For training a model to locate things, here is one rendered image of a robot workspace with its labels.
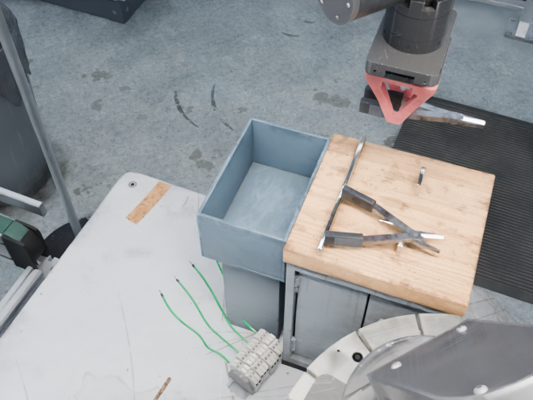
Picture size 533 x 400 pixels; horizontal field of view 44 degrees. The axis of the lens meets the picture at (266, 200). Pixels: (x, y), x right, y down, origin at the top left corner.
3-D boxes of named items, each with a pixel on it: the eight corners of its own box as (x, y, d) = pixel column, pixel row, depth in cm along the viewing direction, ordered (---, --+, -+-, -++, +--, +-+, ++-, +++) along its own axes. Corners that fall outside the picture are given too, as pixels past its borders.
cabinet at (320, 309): (281, 364, 94) (285, 261, 73) (320, 261, 104) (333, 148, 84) (416, 412, 89) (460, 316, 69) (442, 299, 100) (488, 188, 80)
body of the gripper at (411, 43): (362, 76, 60) (373, 7, 54) (389, 12, 66) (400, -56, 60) (433, 93, 59) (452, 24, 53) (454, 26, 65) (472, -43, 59)
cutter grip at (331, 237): (324, 244, 70) (324, 236, 69) (324, 238, 71) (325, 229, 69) (362, 248, 70) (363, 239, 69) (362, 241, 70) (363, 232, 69)
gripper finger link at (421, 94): (355, 128, 67) (366, 55, 60) (373, 84, 71) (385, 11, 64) (421, 145, 66) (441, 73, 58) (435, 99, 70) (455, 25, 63)
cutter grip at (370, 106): (358, 113, 68) (359, 101, 67) (360, 107, 69) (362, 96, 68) (396, 121, 68) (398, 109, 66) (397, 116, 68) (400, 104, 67)
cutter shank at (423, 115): (396, 117, 67) (397, 113, 67) (396, 112, 67) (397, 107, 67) (457, 123, 67) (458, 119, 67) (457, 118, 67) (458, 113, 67)
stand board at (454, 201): (282, 262, 73) (282, 249, 71) (332, 145, 84) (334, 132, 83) (462, 318, 69) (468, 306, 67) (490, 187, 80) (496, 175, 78)
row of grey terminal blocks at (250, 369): (247, 404, 90) (247, 391, 87) (221, 382, 92) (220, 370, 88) (292, 351, 95) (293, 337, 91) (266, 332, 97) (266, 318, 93)
